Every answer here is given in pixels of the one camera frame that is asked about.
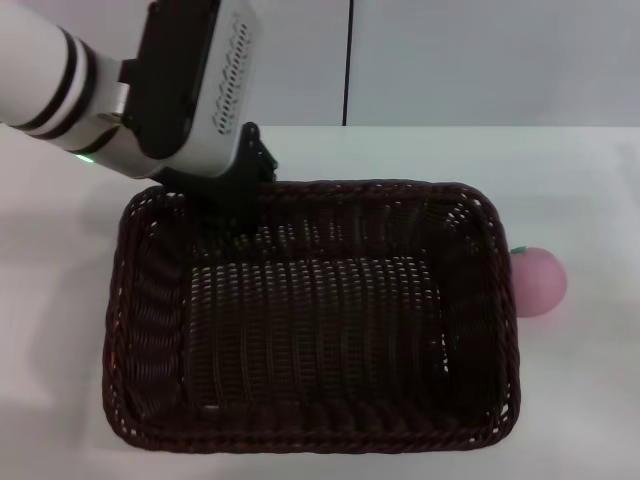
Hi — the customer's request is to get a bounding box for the black vertical wall strip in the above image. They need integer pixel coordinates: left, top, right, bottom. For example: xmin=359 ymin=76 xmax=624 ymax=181
xmin=341 ymin=0 xmax=355 ymax=127

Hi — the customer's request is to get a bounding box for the pink toy peach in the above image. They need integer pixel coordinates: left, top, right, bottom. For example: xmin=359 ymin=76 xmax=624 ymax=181
xmin=508 ymin=244 xmax=570 ymax=320

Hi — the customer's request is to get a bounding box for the dark brown woven basket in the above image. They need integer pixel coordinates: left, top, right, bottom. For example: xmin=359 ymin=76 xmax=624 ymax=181
xmin=101 ymin=178 xmax=524 ymax=456

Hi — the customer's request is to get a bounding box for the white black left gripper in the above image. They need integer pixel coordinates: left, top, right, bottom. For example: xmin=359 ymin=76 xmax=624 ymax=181
xmin=121 ymin=0 xmax=279 ymax=237

